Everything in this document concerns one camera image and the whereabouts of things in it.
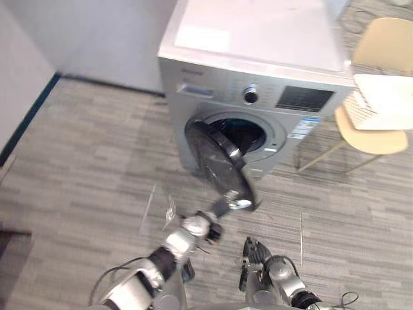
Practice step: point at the dark robot left foot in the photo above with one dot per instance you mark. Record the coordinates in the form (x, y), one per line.
(188, 272)

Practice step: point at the white laundry basket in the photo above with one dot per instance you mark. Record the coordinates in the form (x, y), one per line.
(384, 103)

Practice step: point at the silver robot right leg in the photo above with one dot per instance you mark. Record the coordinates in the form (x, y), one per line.
(250, 284)

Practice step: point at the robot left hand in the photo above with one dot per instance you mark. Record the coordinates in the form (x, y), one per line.
(224, 206)

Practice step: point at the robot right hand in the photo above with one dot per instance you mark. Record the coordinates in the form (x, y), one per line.
(255, 252)

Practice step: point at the black washing machine display panel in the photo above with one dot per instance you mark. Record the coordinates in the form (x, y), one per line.
(305, 99)

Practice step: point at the silver front-load washing machine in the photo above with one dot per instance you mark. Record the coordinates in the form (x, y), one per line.
(258, 48)

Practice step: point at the clear floor tape strip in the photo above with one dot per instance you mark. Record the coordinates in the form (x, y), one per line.
(168, 210)

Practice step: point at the round washing machine door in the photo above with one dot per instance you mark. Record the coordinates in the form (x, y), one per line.
(216, 158)

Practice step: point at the blue energy label sticker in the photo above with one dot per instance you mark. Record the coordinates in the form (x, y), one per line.
(305, 128)

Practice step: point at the washing machine detergent drawer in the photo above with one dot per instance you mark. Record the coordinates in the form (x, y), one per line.
(195, 91)

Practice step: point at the silver robot left leg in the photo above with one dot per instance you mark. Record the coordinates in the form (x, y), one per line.
(179, 290)

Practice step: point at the beige chair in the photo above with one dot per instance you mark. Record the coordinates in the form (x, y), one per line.
(374, 139)

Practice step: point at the silver robot leg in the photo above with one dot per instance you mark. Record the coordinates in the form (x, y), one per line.
(179, 290)
(250, 284)

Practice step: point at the washing machine control knob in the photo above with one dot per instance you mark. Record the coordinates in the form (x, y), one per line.
(250, 93)

